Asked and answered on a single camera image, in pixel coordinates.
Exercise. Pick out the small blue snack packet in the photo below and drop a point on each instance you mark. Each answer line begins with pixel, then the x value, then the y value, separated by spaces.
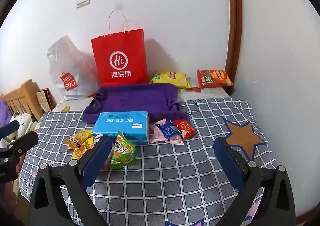
pixel 167 129

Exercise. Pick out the small red snack packet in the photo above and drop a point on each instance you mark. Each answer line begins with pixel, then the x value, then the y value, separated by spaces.
pixel 186 128

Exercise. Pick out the floral pillow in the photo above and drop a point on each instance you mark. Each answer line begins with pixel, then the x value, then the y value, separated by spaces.
pixel 21 122

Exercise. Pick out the grey checked blanket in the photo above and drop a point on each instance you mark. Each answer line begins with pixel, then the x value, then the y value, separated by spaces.
pixel 162 178

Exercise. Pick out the purple towel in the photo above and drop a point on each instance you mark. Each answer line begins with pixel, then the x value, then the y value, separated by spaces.
pixel 140 98

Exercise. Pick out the yellow and pink snack bag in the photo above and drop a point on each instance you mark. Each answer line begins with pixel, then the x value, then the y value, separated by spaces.
pixel 78 138

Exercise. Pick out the green triangular snack packet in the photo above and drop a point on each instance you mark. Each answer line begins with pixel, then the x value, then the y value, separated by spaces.
pixel 123 152

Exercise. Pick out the patterned book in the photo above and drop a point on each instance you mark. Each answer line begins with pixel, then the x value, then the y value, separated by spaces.
pixel 44 99

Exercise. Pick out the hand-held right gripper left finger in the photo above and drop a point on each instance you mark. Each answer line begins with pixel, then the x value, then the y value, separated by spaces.
pixel 96 159

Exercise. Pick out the purple cloth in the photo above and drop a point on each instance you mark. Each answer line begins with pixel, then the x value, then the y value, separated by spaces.
pixel 3 113

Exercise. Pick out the blue tissue pack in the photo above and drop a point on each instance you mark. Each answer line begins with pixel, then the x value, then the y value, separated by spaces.
pixel 120 126

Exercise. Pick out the red paper bag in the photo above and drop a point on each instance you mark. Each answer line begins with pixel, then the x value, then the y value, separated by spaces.
pixel 120 48

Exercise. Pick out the white plastic shopping bag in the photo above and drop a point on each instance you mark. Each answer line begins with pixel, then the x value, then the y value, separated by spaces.
pixel 62 65

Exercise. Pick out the orange chips bag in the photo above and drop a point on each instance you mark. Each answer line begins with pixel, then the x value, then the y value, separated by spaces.
pixel 215 78

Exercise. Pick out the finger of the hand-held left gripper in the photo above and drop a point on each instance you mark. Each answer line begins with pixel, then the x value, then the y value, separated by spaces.
pixel 10 127
pixel 21 144

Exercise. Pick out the pink snack packet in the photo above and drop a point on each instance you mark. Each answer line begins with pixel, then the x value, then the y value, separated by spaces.
pixel 160 139

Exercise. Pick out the brown wooden door frame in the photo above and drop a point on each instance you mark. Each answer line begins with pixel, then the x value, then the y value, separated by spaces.
pixel 235 28

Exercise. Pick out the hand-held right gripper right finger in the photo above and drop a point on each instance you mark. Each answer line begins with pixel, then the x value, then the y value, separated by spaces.
pixel 228 163

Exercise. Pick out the yellow chips bag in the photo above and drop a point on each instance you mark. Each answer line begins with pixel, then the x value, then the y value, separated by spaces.
pixel 170 78

